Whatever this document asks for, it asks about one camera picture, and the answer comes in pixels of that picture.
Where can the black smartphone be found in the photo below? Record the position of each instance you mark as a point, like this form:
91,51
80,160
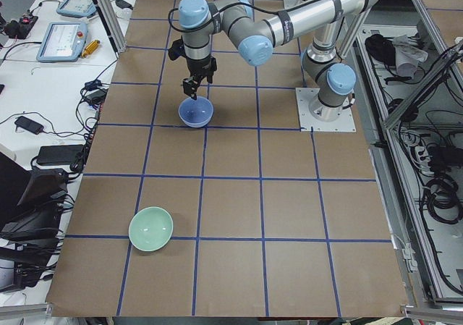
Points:
29,125

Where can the black power adapter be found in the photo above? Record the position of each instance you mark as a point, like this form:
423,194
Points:
122,4

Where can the blue bowl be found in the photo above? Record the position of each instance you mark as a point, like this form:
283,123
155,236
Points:
197,112

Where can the aluminium frame post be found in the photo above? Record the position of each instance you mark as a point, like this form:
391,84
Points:
111,25

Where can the near teach pendant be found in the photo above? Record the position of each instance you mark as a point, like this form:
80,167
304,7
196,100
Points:
63,42

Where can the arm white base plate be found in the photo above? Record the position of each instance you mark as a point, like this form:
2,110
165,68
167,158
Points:
315,117

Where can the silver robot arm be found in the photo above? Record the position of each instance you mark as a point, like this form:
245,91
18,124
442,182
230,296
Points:
255,41

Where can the far teach pendant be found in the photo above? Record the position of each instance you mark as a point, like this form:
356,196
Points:
76,8

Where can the yellow brass tool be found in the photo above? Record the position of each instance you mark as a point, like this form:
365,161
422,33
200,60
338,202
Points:
90,48

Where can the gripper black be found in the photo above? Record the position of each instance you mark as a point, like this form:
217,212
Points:
198,66

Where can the green bowl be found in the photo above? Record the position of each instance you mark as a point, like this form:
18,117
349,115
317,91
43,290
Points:
150,229

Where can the teach pendant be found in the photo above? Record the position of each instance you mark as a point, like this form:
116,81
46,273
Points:
76,8
63,42

